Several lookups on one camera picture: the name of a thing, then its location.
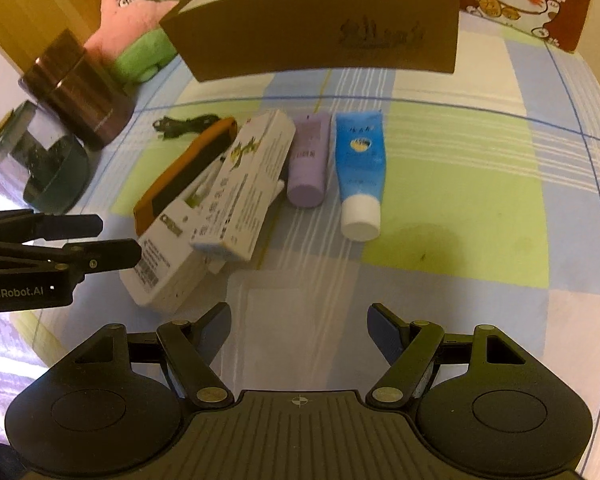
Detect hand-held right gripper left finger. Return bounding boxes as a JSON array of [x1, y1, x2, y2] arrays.
[[72, 302, 233, 409]]

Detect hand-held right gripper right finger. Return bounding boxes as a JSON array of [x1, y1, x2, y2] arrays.
[[366, 302, 529, 409]]

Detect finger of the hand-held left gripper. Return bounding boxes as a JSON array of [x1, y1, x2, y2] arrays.
[[0, 211, 105, 247], [0, 238, 142, 276]]

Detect white wifi repeater with antennas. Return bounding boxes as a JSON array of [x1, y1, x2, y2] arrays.
[[119, 157, 287, 311]]

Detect orange and black device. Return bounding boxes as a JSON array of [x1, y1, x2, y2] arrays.
[[132, 116, 238, 238]]

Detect white carton with green print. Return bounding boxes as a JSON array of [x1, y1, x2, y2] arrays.
[[190, 110, 297, 261]]

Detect blue tube with white cap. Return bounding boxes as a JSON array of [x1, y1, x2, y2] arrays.
[[334, 111, 387, 241]]

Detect purple tube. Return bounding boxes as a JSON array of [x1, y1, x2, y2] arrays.
[[286, 112, 332, 209]]

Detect brown cardboard box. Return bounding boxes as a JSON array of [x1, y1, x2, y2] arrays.
[[159, 0, 461, 82]]

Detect green glass jar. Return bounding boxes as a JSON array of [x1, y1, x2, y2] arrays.
[[0, 100, 91, 212]]

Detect brown metallic canister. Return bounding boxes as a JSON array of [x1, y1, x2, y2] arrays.
[[19, 29, 136, 150]]

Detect pink and green star plush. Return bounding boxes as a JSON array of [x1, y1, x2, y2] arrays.
[[85, 0, 181, 83]]

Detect red patterned packet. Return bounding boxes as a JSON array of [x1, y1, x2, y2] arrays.
[[445, 0, 596, 53]]

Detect black cable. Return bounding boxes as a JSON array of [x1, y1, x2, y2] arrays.
[[152, 115, 222, 140]]

